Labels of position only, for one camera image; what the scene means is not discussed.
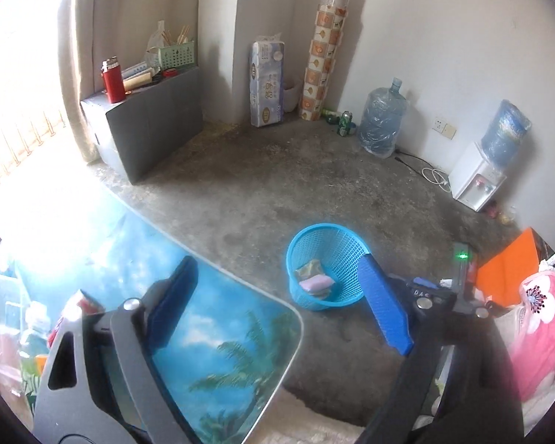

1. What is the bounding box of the wrapped blue water jug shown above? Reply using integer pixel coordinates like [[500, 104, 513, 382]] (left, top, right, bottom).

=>
[[481, 99, 532, 168]]

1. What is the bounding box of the window railing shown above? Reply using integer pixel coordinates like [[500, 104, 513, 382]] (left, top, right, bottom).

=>
[[0, 102, 71, 197]]

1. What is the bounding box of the grey cabinet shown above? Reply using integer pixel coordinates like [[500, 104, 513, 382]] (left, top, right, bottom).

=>
[[80, 67, 205, 186]]

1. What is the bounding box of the beige curtain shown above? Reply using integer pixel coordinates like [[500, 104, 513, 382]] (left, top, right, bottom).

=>
[[58, 0, 103, 164]]

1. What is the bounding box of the rolled patterned mat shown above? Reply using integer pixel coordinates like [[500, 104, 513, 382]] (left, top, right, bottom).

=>
[[298, 0, 353, 122]]

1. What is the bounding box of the green plastic basket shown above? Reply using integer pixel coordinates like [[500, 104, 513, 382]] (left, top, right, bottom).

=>
[[159, 41, 198, 73]]

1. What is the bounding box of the pink sponge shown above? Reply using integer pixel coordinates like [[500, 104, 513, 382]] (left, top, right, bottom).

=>
[[298, 275, 334, 294]]

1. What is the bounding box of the clear red print plastic bag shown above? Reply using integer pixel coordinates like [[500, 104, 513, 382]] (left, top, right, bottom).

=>
[[50, 289, 104, 347]]

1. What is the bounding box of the wall socket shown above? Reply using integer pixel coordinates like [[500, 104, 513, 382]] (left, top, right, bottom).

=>
[[434, 117, 457, 140]]

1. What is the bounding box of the red thermos bottle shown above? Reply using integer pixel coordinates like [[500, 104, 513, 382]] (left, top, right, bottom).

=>
[[102, 57, 127, 103]]

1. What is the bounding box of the green yellow packet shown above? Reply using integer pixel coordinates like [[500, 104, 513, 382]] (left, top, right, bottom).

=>
[[295, 261, 325, 279]]

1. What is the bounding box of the white cable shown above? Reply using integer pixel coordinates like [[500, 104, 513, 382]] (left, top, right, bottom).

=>
[[422, 166, 452, 191]]

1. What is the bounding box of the toilet paper pack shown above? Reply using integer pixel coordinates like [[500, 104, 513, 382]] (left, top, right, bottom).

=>
[[248, 34, 286, 128]]

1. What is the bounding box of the blue plastic mesh basket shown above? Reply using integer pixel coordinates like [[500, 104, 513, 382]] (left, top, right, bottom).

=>
[[286, 223, 371, 312]]

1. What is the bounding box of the pink floral blanket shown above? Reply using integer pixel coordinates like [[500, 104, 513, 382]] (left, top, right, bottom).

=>
[[508, 272, 555, 404]]

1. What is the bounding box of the empty blue water jug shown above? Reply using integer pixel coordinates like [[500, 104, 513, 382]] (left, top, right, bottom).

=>
[[357, 78, 408, 156]]

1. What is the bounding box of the white water dispenser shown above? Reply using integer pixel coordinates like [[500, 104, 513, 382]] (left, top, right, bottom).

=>
[[448, 141, 508, 212]]

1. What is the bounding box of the black cable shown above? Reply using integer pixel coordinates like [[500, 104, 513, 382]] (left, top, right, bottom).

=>
[[394, 150, 427, 170]]

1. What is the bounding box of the white fluffy rug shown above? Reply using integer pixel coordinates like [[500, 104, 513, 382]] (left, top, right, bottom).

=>
[[254, 387, 368, 444]]

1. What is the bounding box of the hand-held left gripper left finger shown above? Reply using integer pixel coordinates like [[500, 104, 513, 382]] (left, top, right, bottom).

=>
[[31, 255, 199, 444]]

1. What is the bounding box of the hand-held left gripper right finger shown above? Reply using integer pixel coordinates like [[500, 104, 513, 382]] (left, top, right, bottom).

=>
[[357, 253, 534, 444]]

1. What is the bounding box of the clear plastic bottle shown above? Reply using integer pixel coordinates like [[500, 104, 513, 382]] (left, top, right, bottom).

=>
[[19, 304, 53, 381]]

